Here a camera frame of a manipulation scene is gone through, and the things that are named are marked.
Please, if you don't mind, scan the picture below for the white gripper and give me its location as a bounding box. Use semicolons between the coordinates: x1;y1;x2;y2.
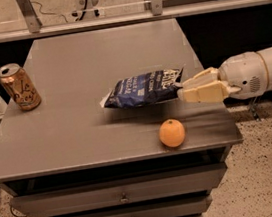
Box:
177;52;268;103

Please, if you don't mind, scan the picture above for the blue chip bag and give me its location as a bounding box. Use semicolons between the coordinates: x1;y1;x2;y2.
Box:
100;69;183;109

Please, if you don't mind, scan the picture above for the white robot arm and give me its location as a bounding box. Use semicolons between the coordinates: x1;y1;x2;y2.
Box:
177;47;272;103

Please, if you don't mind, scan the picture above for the orange fruit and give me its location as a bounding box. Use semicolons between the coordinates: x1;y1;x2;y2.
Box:
159;119;185;148

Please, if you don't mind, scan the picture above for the white machine base background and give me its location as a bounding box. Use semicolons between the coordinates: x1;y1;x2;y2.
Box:
71;0;100;21

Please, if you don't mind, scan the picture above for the gold LaCroix can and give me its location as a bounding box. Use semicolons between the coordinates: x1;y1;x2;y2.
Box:
0;63;42;111

